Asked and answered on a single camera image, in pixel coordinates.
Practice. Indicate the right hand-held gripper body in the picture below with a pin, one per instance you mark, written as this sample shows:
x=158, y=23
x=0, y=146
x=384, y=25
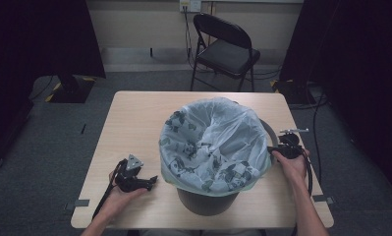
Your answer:
x=290, y=144

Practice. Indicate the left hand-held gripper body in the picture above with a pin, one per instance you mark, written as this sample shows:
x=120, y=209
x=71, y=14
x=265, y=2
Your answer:
x=128, y=182

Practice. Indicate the grey plastic trash bin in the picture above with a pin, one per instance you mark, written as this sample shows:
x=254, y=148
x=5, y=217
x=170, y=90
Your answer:
x=206, y=205

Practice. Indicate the panda print trash bag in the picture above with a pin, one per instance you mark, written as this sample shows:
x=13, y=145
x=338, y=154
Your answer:
x=213, y=144

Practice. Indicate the person's left hand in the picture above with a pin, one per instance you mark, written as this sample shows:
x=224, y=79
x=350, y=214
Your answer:
x=118, y=203

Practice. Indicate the person's right hand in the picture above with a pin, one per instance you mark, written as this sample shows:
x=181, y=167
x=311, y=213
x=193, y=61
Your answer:
x=293, y=170

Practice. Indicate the grey tape strip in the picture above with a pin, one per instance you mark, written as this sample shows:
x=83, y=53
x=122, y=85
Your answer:
x=79, y=203
x=321, y=198

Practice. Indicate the black curtain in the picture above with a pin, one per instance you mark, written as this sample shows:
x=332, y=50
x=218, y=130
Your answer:
x=364, y=82
x=36, y=49

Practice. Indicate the black folding chair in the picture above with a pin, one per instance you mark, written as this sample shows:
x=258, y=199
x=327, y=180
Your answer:
x=229, y=54

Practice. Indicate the black stand base striped tape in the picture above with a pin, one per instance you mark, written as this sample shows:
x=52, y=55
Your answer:
x=70, y=90

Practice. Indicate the white wall socket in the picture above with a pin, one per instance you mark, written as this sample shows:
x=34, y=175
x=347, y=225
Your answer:
x=190, y=5

